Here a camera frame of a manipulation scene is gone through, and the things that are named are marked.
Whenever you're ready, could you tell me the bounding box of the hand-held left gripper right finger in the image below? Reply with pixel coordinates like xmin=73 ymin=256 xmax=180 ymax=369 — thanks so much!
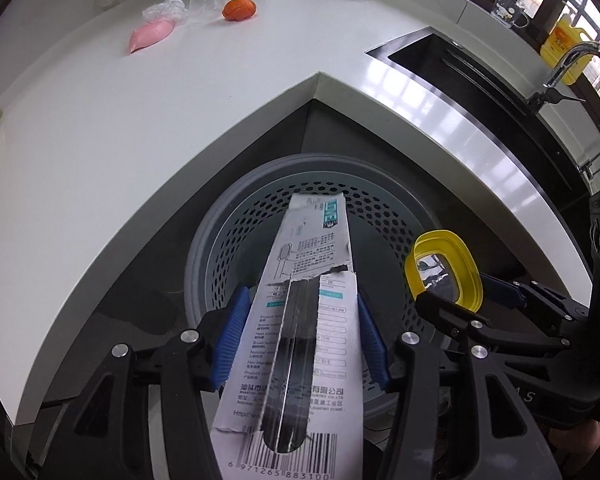
xmin=355 ymin=292 xmax=566 ymax=480

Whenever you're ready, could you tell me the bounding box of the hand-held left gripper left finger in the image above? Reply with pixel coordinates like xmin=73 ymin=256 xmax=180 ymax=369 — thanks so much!
xmin=37 ymin=285 xmax=253 ymax=480

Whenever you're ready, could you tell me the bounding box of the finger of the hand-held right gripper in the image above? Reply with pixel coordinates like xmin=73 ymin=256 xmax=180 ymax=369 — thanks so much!
xmin=414 ymin=290 xmax=576 ymax=352
xmin=479 ymin=273 xmax=590 ymax=323

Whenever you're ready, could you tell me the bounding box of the yellow plastic lid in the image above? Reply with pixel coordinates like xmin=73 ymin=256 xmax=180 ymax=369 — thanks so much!
xmin=404 ymin=230 xmax=484 ymax=311

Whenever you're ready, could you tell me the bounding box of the white toothbrush package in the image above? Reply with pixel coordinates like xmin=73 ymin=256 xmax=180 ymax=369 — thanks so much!
xmin=210 ymin=192 xmax=366 ymax=480

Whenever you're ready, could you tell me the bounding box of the grey perforated trash bin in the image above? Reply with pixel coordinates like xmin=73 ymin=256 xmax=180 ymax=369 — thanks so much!
xmin=186 ymin=152 xmax=448 ymax=422

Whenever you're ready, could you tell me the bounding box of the black kitchen sink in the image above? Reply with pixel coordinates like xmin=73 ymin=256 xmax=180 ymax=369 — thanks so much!
xmin=365 ymin=27 xmax=600 ymax=211

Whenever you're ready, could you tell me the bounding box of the chrome faucet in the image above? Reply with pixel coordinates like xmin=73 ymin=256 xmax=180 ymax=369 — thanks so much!
xmin=526 ymin=41 xmax=600 ymax=112

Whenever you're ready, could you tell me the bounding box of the yellow oil bottle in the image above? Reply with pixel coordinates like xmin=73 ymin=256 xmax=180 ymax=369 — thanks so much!
xmin=540 ymin=15 xmax=597 ymax=87

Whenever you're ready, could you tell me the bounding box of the clear glass mug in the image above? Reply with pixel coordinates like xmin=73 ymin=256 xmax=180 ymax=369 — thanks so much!
xmin=492 ymin=0 xmax=531 ymax=29

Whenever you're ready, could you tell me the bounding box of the pink filled bag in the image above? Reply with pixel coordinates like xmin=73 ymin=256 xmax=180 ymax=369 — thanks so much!
xmin=127 ymin=19 xmax=177 ymax=55

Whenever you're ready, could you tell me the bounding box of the orange tangerine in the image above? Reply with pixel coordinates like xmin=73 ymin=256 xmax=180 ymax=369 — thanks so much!
xmin=222 ymin=0 xmax=258 ymax=22

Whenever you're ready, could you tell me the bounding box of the clear plastic wrap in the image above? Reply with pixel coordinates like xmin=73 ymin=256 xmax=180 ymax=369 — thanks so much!
xmin=142 ymin=0 xmax=189 ymax=26

